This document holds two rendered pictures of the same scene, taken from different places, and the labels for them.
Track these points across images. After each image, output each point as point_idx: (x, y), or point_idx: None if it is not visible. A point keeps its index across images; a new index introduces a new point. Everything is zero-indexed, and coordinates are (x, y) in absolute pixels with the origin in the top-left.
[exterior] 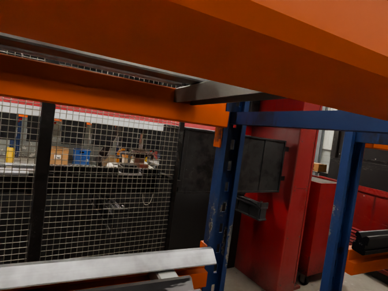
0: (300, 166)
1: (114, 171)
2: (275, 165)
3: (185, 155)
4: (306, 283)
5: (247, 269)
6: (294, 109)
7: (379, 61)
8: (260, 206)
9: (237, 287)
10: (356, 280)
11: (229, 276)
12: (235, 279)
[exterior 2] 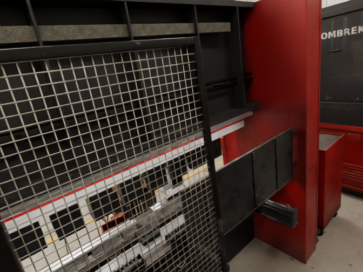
0: (309, 148)
1: (141, 265)
2: (286, 157)
3: (209, 206)
4: (322, 234)
5: (269, 240)
6: (294, 92)
7: None
8: (291, 216)
9: (269, 263)
10: (356, 210)
11: (256, 252)
12: (262, 253)
